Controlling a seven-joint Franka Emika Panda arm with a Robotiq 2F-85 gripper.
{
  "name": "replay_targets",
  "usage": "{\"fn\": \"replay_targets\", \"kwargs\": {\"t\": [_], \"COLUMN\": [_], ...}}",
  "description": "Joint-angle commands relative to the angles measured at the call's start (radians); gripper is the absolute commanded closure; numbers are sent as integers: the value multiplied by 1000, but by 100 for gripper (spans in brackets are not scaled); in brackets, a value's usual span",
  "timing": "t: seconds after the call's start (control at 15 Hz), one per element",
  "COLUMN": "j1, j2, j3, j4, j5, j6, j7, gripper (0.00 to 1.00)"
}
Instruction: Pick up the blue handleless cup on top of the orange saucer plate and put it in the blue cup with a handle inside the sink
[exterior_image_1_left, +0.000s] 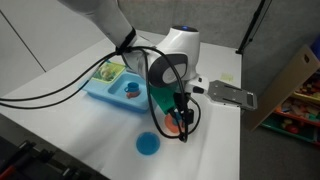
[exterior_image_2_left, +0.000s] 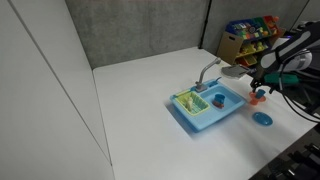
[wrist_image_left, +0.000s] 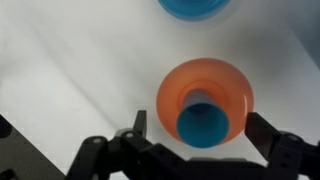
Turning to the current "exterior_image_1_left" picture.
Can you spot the yellow sticky note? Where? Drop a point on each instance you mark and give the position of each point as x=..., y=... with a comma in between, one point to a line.
x=227, y=77

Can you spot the orange saucer plate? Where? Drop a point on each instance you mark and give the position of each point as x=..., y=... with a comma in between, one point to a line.
x=170, y=126

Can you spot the black camera stand equipment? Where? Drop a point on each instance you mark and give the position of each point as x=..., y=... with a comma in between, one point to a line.
x=24, y=162

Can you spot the small orange saucer in sink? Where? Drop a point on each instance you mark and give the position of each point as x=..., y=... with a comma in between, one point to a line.
x=132, y=94

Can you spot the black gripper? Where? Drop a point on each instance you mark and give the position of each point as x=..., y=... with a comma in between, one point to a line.
x=181, y=101

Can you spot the black tripod leg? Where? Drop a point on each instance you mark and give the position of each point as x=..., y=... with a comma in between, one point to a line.
x=254, y=25

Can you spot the light blue toy sink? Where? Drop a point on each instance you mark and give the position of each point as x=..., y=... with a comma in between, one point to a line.
x=114, y=93

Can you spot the blue handleless cup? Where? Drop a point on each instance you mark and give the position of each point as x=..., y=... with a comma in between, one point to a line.
x=176, y=119

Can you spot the green dish rack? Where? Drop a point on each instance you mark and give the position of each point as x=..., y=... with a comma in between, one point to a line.
x=108, y=72

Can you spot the blue round plate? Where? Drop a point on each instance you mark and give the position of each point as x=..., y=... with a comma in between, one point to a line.
x=147, y=143

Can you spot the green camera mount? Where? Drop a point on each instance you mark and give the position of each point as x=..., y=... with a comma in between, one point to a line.
x=164, y=97

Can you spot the blue cup with handle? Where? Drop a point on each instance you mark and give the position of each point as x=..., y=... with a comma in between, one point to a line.
x=132, y=87

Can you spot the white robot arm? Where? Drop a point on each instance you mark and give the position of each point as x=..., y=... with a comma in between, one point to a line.
x=173, y=60

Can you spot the toy shelf with colourful toys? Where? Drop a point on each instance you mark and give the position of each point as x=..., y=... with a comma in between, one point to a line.
x=291, y=103

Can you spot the silver metal mounting bracket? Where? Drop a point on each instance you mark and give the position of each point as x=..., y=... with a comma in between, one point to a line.
x=227, y=94

